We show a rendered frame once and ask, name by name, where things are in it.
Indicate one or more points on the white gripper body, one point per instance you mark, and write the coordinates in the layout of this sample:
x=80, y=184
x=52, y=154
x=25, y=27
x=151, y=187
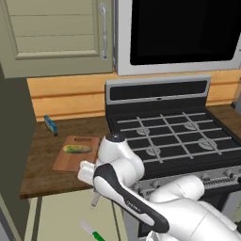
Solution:
x=86, y=172

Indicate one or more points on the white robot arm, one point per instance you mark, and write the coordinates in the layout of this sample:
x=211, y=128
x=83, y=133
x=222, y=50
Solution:
x=120, y=157

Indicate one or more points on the brown wooden cutting board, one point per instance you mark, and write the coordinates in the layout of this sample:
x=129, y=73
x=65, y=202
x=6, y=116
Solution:
x=70, y=160

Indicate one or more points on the green cucumber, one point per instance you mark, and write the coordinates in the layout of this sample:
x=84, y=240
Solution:
x=77, y=149

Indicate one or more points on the pale lower cupboard door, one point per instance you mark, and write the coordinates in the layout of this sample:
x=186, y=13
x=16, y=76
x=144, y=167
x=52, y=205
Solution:
x=66, y=216

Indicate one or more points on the silver stove knob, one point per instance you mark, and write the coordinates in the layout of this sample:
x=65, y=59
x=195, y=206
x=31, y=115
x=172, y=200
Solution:
x=156, y=183
x=137, y=188
x=205, y=176
x=229, y=172

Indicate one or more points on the blue box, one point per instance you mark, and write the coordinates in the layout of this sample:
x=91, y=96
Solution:
x=50, y=125

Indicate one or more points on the dark grey fridge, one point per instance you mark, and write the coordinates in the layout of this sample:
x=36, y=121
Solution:
x=14, y=141

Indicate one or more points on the black and silver stove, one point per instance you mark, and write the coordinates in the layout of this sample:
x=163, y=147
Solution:
x=169, y=131

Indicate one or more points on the pale green cupboard door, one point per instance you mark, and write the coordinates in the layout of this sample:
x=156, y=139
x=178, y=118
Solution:
x=53, y=34

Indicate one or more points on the silver microwave oven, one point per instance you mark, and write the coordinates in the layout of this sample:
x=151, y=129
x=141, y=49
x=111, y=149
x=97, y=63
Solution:
x=179, y=34

